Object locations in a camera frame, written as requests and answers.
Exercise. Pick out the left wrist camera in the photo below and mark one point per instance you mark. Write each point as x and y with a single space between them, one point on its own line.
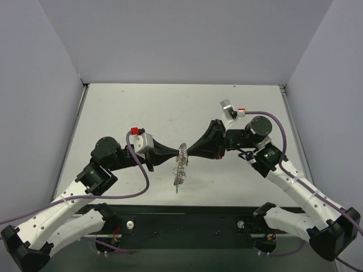
141 141

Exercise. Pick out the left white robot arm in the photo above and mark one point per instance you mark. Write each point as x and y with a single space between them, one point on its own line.
32 243

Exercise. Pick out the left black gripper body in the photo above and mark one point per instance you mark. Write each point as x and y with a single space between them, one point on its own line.
150 160

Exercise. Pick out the aluminium frame rail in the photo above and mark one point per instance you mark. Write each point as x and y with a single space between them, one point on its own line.
298 143

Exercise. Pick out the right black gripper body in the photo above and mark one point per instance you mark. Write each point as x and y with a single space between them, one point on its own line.
220 139

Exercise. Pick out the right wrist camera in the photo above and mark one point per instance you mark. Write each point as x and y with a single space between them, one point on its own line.
230 114

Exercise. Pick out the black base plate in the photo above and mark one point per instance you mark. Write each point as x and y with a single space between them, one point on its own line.
182 227

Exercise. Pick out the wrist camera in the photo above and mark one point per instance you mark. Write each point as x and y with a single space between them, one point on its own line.
230 114
141 141

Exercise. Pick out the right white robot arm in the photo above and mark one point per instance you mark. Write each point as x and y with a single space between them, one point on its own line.
327 226

